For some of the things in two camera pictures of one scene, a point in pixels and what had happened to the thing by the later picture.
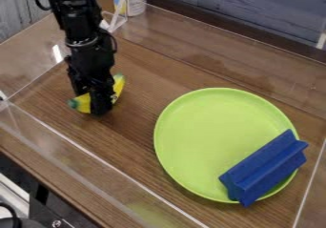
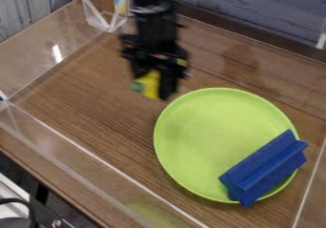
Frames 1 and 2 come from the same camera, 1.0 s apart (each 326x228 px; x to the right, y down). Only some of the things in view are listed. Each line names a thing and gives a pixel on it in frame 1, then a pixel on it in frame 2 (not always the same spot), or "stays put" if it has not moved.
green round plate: (210, 131) stays put
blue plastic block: (265, 167) stays put
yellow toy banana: (82, 102) → (149, 85)
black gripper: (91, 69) → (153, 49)
